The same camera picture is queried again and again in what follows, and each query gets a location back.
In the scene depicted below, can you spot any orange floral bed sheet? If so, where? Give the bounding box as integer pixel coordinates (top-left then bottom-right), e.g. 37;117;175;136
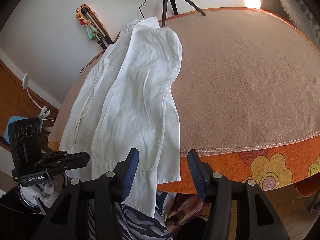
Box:
48;6;320;197

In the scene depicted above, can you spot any white long-sleeve shirt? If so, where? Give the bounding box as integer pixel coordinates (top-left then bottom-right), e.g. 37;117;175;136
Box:
60;17;182;217

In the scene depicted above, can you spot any zebra print garment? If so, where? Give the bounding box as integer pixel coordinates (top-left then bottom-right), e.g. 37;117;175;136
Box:
87;189;173;240

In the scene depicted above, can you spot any white gloved left hand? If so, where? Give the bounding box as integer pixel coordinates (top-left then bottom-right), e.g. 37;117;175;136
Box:
20;181;63;208

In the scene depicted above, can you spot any wooden cabinet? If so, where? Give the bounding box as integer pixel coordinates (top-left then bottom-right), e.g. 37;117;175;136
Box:
1;61;59;151

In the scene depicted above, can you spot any beige fleece blanket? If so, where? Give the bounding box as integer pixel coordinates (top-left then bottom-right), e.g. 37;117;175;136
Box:
48;9;320;158

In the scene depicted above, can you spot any blue chair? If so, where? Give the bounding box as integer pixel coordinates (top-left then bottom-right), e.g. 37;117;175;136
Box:
4;116;33;142

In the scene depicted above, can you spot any white desk lamp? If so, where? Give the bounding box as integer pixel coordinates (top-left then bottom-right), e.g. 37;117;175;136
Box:
22;73;51;119

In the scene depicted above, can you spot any folded silver tripod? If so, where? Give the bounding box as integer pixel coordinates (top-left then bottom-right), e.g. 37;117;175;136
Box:
80;7;114;50

